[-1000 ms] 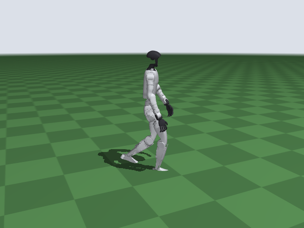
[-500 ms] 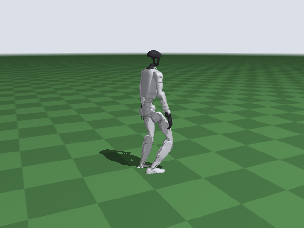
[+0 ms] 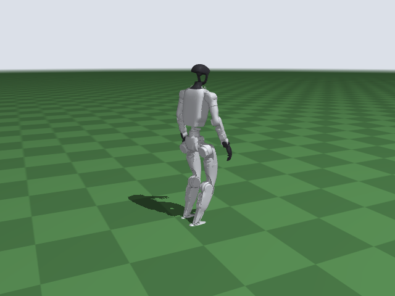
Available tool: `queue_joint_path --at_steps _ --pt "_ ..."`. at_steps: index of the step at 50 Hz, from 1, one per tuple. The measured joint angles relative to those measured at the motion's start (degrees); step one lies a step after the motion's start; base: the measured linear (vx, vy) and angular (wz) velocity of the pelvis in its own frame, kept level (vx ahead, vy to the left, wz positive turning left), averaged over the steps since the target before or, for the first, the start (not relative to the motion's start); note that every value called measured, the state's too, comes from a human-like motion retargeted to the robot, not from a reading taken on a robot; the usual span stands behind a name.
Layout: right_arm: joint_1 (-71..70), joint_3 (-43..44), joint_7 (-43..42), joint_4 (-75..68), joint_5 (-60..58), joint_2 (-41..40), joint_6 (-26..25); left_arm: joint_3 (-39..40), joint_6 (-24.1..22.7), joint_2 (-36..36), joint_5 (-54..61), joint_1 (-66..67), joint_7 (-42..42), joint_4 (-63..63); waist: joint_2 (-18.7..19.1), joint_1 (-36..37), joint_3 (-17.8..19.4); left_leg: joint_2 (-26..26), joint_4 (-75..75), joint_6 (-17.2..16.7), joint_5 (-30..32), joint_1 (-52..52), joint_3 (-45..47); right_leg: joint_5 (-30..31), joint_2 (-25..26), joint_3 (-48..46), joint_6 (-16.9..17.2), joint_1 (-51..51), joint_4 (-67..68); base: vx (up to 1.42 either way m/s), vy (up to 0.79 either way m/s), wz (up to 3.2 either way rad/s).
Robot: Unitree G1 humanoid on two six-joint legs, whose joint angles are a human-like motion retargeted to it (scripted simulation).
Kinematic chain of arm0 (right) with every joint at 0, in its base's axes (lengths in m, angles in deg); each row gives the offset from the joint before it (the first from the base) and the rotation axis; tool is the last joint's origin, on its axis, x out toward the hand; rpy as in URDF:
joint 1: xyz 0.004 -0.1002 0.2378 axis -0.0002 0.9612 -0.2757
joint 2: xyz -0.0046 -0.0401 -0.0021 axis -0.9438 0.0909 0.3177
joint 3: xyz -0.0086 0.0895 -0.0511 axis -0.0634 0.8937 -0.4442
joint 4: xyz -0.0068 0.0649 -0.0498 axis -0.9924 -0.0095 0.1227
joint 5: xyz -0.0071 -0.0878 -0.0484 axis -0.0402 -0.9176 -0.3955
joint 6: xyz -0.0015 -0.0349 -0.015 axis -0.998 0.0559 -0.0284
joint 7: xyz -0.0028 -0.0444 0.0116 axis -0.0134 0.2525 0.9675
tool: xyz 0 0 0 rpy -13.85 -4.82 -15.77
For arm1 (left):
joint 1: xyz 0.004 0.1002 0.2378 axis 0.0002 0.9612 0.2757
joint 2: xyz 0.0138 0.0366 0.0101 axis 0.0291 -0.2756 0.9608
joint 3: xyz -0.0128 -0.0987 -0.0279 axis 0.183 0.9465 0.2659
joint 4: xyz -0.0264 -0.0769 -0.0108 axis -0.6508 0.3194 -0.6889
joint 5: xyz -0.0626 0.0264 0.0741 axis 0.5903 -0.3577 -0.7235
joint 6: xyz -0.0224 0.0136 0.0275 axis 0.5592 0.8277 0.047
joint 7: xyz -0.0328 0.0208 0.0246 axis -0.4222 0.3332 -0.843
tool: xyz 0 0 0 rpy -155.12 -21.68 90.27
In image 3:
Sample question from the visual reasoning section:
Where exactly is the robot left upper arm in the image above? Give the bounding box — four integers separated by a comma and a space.
176, 89, 185, 120

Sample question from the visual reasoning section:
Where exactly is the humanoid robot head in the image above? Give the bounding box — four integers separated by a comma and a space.
190, 64, 210, 89

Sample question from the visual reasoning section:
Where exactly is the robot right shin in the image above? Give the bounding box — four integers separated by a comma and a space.
193, 184, 214, 225

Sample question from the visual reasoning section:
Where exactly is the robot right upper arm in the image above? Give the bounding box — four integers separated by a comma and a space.
204, 91, 220, 126

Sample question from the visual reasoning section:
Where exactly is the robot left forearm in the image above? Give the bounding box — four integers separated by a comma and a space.
177, 117, 188, 137

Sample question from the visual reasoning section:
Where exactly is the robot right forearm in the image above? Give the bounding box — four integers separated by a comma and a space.
215, 117, 228, 145

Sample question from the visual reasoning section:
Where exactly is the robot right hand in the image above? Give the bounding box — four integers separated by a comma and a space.
222, 142, 232, 161

